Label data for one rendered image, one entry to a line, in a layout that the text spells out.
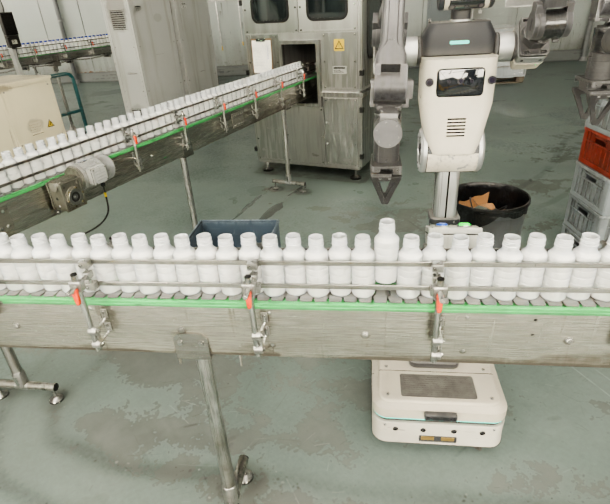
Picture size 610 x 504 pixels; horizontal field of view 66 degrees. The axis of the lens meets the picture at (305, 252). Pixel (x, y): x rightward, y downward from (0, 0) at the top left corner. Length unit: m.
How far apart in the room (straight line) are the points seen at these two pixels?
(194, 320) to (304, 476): 0.99
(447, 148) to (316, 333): 0.80
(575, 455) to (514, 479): 0.30
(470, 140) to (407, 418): 1.09
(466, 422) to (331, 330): 0.97
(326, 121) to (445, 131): 3.28
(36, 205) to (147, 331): 1.30
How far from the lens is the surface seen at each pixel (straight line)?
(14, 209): 2.50
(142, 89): 7.09
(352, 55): 4.69
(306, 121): 4.98
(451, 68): 1.65
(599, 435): 2.46
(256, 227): 1.83
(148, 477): 2.23
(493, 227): 2.76
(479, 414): 2.04
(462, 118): 1.69
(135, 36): 7.00
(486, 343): 1.30
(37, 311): 1.53
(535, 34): 1.61
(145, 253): 1.30
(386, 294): 1.24
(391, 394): 2.02
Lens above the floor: 1.68
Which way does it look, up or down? 28 degrees down
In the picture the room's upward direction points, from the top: 4 degrees counter-clockwise
